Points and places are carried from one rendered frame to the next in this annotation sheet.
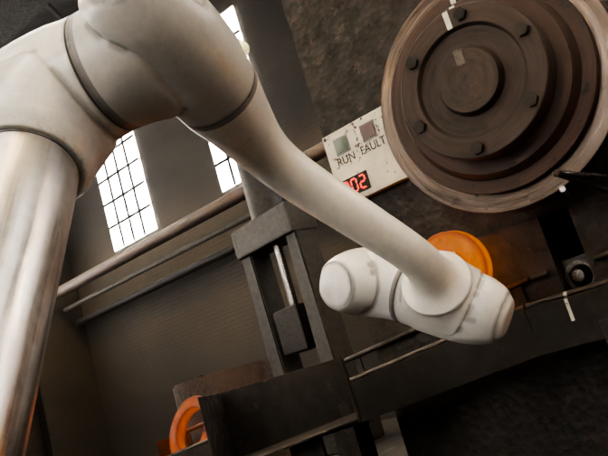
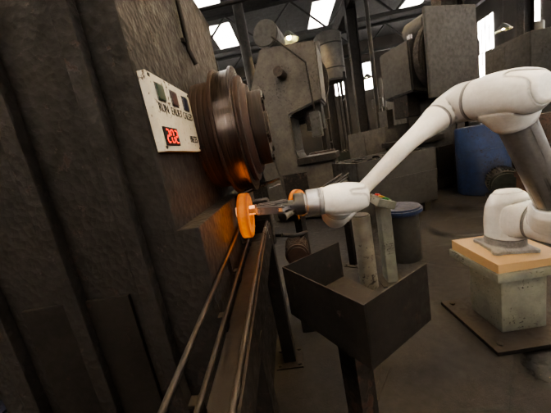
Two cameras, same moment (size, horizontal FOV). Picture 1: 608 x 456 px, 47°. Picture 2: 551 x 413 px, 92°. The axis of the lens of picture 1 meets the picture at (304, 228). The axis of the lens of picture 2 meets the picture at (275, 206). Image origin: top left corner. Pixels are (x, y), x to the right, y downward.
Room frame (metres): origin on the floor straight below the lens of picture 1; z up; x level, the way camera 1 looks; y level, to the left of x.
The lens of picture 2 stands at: (1.78, 0.56, 1.01)
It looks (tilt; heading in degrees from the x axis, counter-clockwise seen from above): 11 degrees down; 239
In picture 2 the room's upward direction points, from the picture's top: 11 degrees counter-clockwise
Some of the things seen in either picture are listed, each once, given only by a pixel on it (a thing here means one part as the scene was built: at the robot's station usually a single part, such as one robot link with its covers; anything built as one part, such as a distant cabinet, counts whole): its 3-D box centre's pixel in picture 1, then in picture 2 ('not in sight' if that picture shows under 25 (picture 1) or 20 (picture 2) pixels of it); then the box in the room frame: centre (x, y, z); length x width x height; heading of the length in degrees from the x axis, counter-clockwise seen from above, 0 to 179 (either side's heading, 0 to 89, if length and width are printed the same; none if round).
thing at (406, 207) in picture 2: not in sight; (402, 232); (-0.08, -0.67, 0.22); 0.32 x 0.32 x 0.43
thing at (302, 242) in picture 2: not in sight; (302, 282); (0.98, -0.61, 0.27); 0.22 x 0.13 x 0.53; 54
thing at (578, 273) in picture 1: (591, 272); not in sight; (1.42, -0.52, 0.74); 0.17 x 0.04 x 0.04; 144
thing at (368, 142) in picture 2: not in sight; (378, 159); (-2.60, -2.67, 0.55); 1.10 x 0.53 x 1.10; 74
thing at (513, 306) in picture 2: not in sight; (505, 292); (0.32, 0.10, 0.16); 0.40 x 0.40 x 0.31; 57
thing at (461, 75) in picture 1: (473, 82); (262, 128); (1.21, -0.37, 1.11); 0.28 x 0.06 x 0.28; 54
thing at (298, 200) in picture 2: not in sight; (291, 205); (1.28, -0.17, 0.83); 0.09 x 0.08 x 0.07; 145
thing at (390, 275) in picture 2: not in sight; (385, 238); (0.29, -0.55, 0.31); 0.24 x 0.16 x 0.62; 54
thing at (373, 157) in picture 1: (376, 150); (175, 119); (1.57, -0.21, 1.15); 0.26 x 0.02 x 0.18; 54
